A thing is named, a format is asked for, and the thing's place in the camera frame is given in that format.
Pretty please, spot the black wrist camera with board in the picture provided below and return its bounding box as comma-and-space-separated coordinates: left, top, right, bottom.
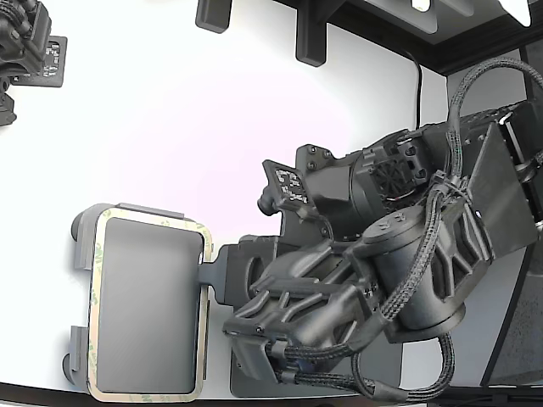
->
257, 159, 317, 221

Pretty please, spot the long black bracket post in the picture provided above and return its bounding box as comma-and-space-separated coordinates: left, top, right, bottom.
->
295, 0, 328, 68

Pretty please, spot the short black bracket post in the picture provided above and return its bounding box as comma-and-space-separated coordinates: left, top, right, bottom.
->
194, 0, 233, 34

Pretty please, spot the tan rectangular adhesive frame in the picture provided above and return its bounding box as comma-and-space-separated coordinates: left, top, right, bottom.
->
87, 206, 213, 403

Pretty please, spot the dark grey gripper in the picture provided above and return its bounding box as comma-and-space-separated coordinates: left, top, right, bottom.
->
198, 236, 282, 314

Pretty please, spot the thin black cable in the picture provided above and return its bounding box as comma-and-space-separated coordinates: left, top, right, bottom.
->
401, 48, 423, 129

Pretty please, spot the black six-joint robot arm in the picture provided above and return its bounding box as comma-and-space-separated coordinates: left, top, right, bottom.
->
222, 100, 543, 402

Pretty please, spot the grey holder with black legs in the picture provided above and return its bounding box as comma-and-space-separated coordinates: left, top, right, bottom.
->
70, 202, 213, 395

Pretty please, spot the black diagonal strut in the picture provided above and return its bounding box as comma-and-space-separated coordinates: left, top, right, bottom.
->
482, 245, 530, 387

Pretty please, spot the black metal frame rail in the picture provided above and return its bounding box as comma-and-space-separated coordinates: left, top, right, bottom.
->
271, 0, 529, 76

